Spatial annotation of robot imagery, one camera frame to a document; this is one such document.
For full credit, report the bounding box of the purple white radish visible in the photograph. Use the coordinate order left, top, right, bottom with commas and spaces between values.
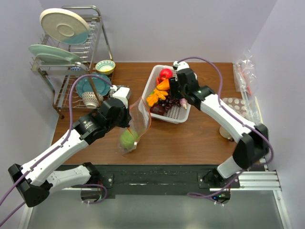
179, 98, 188, 110

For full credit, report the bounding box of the clear zip top bag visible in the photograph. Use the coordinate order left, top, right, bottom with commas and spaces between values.
119, 97, 152, 155

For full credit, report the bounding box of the large green cabbage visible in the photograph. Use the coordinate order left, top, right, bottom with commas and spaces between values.
120, 129, 139, 150

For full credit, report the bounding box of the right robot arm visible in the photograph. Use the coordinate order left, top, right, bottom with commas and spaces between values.
169, 67, 269, 187

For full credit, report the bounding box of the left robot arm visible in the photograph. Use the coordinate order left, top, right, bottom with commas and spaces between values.
8, 86, 152, 207

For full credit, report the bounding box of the polka dot plastic bag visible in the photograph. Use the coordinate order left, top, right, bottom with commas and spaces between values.
222, 97, 253, 121

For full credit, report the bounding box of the red apple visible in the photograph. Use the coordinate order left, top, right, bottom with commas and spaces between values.
159, 68, 173, 81

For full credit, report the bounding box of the dark grapes bunch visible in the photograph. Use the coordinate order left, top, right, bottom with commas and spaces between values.
158, 96, 181, 112

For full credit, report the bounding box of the black white floral bowl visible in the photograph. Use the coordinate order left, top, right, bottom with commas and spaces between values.
111, 85, 129, 92

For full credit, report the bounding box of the grey patterned bowl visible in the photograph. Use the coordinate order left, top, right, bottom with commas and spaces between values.
81, 92, 103, 109

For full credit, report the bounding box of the white plastic basket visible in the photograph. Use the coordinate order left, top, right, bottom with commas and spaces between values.
142, 64, 191, 124

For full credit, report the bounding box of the teal scalloped plate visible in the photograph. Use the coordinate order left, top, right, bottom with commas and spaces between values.
75, 73, 111, 97

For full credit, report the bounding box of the yellow blue patterned bowl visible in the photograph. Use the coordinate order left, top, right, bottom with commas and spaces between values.
95, 60, 116, 75

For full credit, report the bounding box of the metal dish rack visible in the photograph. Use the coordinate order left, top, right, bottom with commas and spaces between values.
29, 5, 112, 119

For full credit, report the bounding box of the stack of clear bags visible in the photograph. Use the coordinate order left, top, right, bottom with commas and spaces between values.
233, 49, 263, 125

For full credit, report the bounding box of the cream enamel mug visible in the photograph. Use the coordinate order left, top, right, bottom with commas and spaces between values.
219, 126, 234, 142

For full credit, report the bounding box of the pale green plate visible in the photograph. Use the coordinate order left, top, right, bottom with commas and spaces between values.
29, 44, 81, 59
36, 54, 82, 63

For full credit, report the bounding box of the large cream teal plate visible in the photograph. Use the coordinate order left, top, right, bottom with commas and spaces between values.
40, 8, 90, 45

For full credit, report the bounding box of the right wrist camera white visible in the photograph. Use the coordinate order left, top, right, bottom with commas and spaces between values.
173, 61, 190, 71

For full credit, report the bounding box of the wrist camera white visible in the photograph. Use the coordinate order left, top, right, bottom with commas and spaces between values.
173, 61, 190, 71
112, 88, 131, 107

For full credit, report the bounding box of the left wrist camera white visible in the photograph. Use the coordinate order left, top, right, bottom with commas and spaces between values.
112, 88, 131, 107

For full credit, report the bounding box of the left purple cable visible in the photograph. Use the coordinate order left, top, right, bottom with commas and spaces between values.
0, 74, 114, 229

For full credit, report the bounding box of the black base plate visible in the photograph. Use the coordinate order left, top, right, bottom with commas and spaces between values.
89, 165, 240, 198

